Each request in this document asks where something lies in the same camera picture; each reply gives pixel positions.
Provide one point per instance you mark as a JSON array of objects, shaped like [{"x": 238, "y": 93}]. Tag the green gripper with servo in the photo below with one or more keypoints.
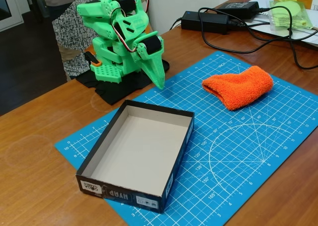
[{"x": 152, "y": 62}]

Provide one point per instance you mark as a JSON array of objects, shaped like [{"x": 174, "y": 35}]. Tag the orange terry wristband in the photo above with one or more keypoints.
[{"x": 238, "y": 87}]

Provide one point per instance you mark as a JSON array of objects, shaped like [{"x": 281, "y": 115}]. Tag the green 3D-printed robot arm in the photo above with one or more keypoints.
[{"x": 129, "y": 22}]

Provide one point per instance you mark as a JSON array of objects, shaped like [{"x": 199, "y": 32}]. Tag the black and orange clamp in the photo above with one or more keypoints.
[{"x": 93, "y": 59}]

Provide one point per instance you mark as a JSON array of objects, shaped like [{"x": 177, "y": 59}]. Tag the large black power adapter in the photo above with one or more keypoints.
[{"x": 203, "y": 21}]

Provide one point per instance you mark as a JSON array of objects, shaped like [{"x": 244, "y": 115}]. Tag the black cardboard box tray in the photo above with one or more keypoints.
[{"x": 139, "y": 146}]

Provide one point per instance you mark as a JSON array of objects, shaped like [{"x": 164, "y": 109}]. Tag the person in patterned clothing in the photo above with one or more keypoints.
[{"x": 67, "y": 24}]

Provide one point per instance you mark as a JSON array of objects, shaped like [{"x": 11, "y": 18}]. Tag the slim black power adapter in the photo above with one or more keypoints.
[{"x": 238, "y": 7}]

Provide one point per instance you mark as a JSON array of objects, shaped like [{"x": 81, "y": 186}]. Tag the blue cutting mat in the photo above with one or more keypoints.
[{"x": 236, "y": 161}]

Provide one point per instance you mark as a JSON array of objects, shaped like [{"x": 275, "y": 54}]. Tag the plastic bag with green parts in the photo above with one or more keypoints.
[{"x": 283, "y": 16}]

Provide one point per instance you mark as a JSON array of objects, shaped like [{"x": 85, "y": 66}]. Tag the white paper sheets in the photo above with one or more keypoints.
[{"x": 305, "y": 34}]

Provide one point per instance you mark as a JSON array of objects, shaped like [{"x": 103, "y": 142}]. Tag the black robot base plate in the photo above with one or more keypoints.
[{"x": 116, "y": 94}]

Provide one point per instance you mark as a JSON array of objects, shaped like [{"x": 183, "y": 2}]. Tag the white door frame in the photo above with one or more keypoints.
[{"x": 15, "y": 10}]

